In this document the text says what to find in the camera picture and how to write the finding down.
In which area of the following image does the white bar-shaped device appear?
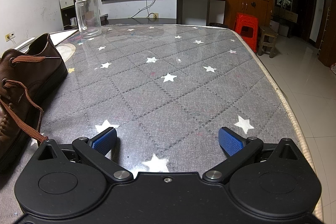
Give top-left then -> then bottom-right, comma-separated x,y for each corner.
13,37 -> 36,51

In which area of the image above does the small wooden stool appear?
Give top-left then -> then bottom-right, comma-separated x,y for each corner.
257,25 -> 279,58

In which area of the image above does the dark wooden door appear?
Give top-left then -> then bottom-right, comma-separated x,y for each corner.
294,0 -> 319,43

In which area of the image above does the red plastic stool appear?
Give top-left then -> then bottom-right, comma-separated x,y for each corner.
234,12 -> 259,52

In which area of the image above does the round black induction cooktop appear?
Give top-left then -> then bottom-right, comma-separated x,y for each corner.
56,43 -> 76,59

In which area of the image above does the brown leather shoe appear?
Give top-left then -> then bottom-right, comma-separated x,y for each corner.
0,33 -> 68,172

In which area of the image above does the white paper notepad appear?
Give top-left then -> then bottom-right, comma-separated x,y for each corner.
49,30 -> 78,45

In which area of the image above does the grey star-print table mat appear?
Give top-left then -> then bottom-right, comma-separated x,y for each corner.
0,24 -> 323,224

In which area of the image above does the brown shoelace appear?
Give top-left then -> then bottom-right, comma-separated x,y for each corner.
0,55 -> 50,147

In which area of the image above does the dark low television stand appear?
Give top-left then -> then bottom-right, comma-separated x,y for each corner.
101,14 -> 179,26

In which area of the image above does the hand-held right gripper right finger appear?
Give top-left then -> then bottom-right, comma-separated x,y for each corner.
202,126 -> 301,184

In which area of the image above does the clear glass jar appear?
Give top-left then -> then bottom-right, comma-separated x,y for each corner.
75,0 -> 102,39

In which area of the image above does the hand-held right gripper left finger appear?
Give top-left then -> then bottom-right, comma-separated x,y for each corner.
37,126 -> 133,184

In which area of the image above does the television power cable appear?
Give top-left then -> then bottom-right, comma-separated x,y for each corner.
131,0 -> 158,19

